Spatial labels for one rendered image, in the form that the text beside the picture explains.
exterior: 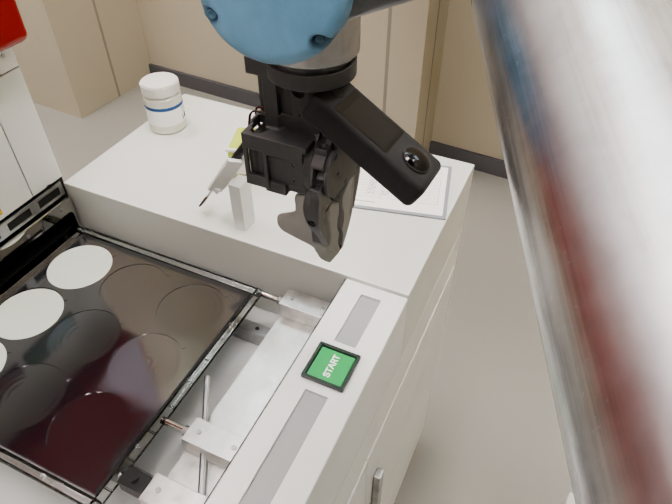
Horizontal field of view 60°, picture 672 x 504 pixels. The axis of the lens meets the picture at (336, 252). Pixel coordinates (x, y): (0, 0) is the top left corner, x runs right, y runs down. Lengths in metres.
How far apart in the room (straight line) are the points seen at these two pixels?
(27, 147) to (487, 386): 1.45
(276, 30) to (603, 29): 0.16
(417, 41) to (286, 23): 2.08
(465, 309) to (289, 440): 1.50
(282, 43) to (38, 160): 0.79
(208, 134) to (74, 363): 0.50
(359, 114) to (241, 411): 0.46
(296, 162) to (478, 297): 1.73
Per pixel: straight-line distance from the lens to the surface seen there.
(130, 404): 0.81
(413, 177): 0.45
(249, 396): 0.81
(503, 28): 0.22
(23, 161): 1.04
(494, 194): 2.66
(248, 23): 0.30
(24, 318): 0.97
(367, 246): 0.87
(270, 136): 0.49
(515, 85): 0.20
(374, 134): 0.46
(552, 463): 1.85
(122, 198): 1.02
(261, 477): 0.67
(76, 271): 1.01
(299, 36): 0.30
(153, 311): 0.91
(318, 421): 0.69
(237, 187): 0.85
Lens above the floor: 1.55
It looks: 43 degrees down
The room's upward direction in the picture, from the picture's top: straight up
